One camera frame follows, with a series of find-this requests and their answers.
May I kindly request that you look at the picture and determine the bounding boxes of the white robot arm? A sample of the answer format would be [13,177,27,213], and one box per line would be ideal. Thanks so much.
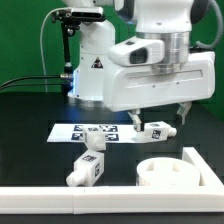
[62,0,224,132]

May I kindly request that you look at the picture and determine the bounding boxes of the white L-shaped fence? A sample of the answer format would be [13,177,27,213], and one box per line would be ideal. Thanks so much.
[0,147,224,214]

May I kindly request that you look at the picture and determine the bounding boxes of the black camera on stand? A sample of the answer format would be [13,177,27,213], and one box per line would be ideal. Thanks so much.
[51,7,106,93]

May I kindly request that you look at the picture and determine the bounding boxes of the grey camera cable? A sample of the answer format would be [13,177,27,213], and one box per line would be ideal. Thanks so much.
[39,7,66,94]

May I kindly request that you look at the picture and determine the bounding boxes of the white marker sheet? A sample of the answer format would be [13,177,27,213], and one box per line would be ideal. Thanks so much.
[47,123,140,143]

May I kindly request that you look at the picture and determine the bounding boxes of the white round stool seat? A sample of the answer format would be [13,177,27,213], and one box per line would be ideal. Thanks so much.
[136,157,201,187]

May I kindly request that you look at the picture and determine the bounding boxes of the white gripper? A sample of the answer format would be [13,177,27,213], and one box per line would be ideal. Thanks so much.
[103,51,215,132]

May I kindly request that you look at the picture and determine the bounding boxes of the black cables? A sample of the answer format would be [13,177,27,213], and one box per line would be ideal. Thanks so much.
[0,74,74,92]

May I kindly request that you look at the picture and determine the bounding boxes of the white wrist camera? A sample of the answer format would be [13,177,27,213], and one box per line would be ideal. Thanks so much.
[108,37,165,67]

